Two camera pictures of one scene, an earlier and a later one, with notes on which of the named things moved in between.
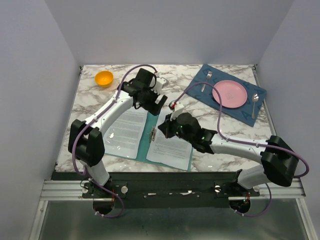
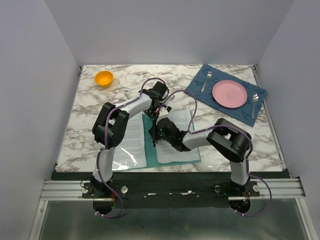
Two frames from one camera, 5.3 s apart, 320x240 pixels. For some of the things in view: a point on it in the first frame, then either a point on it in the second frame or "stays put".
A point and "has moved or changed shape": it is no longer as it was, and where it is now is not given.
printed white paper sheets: (174, 151) has moved or changed shape
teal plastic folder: (151, 122) → (152, 157)
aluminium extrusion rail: (72, 190) stays put
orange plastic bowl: (104, 79) stays put
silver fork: (209, 74) stays put
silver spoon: (255, 98) stays put
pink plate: (233, 94) stays put
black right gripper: (166, 126) → (153, 130)
